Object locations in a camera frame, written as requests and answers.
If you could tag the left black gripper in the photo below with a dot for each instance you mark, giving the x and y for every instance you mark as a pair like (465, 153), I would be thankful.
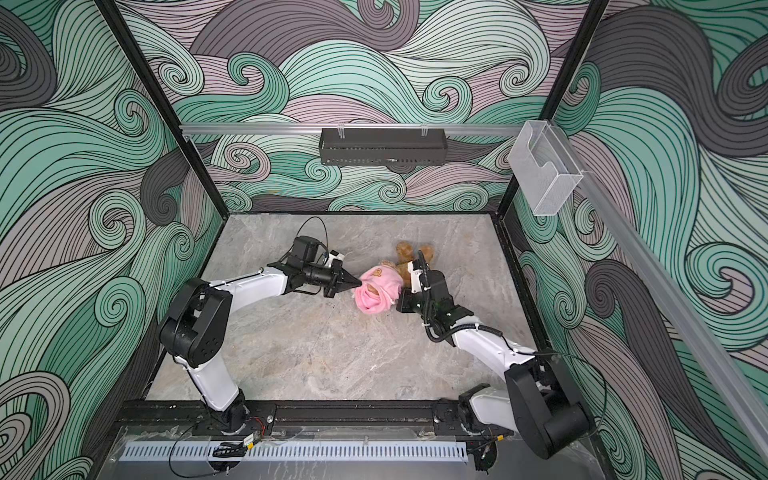
(340, 280)

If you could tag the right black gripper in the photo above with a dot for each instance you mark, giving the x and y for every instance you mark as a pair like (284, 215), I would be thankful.
(404, 301)

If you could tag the pink teddy hoodie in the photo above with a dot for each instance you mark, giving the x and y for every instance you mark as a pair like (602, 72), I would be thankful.
(380, 289)

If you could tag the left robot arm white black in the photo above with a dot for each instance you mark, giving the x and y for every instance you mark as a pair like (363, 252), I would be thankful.
(195, 325)

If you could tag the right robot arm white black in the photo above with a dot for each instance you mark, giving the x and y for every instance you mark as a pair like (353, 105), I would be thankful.
(539, 400)

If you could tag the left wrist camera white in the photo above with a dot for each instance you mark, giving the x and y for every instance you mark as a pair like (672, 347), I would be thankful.
(332, 256)

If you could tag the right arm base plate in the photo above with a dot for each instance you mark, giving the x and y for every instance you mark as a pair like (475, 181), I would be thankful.
(458, 417)

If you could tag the black perforated wall tray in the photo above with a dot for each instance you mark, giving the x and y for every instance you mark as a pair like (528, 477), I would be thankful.
(378, 147)

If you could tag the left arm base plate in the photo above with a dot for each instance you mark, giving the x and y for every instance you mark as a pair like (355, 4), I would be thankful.
(240, 419)

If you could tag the clear acrylic wall box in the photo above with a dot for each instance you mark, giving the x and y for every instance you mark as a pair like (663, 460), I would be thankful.
(545, 166)

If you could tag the back aluminium rail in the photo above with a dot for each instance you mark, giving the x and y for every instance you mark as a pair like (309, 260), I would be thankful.
(276, 128)

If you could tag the white slotted cable duct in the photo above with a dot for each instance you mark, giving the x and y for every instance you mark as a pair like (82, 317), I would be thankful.
(301, 451)

